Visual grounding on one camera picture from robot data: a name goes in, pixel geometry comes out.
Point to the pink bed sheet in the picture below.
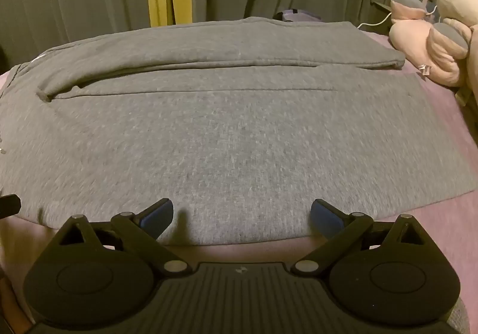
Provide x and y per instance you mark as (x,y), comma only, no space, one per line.
(429,233)

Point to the pink plush toy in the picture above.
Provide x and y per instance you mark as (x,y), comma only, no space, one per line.
(425,42)

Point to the cream rabbit plush toy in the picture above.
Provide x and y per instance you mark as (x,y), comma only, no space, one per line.
(457,1)

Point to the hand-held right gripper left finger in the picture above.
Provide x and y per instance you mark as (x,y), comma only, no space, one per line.
(157,219)

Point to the grey pants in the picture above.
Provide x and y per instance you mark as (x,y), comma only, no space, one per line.
(231,139)

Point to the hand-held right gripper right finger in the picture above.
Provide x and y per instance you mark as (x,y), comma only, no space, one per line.
(324,218)

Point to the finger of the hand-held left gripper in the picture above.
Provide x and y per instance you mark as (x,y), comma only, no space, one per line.
(10,204)

